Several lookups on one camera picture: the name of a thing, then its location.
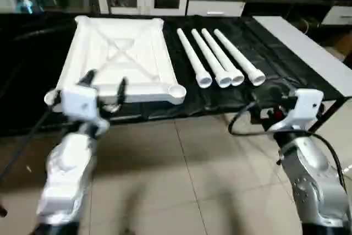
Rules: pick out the white flat board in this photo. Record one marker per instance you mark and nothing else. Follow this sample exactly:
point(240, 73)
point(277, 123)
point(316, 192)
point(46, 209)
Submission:
point(313, 53)

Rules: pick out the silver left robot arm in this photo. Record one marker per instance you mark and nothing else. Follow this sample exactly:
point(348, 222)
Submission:
point(69, 174)

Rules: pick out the white drawer unit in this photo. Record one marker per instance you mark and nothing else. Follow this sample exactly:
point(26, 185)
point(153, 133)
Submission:
point(214, 8)

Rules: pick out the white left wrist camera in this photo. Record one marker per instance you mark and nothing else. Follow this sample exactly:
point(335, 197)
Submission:
point(81, 103)

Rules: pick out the black mat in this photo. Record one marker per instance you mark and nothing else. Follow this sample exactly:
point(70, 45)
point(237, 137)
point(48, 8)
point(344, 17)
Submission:
point(27, 81)

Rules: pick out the white plastic table leg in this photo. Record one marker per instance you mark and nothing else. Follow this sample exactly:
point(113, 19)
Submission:
point(242, 59)
point(194, 59)
point(210, 59)
point(224, 59)

